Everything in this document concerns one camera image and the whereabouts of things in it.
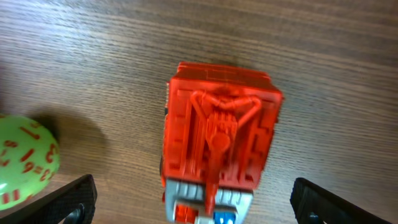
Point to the green ball red numbers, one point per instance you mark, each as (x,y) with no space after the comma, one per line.
(30,157)

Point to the red toy fire truck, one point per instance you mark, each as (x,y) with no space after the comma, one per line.
(219,125)

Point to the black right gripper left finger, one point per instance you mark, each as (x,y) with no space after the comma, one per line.
(73,203)

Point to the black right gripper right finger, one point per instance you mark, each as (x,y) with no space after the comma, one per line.
(313,204)

